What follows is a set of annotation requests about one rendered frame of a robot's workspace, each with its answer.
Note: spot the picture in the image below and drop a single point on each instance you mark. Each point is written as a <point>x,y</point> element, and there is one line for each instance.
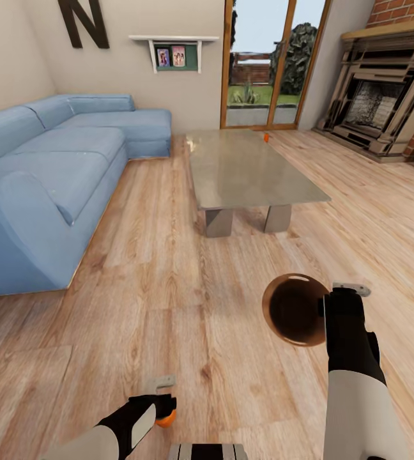
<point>178,54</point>
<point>163,55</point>

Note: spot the sofa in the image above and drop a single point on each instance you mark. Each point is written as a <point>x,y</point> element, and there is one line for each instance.
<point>61,159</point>

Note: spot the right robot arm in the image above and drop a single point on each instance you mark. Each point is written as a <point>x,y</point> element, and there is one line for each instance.
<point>360,420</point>

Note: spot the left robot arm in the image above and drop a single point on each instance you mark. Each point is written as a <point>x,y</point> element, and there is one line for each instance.
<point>115,437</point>

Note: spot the door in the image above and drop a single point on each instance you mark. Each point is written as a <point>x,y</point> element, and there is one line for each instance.
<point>269,51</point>

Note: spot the trash can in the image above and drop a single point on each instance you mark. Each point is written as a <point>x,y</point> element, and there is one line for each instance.
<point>290,308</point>

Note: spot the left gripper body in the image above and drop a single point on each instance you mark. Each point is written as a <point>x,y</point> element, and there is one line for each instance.
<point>164,407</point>

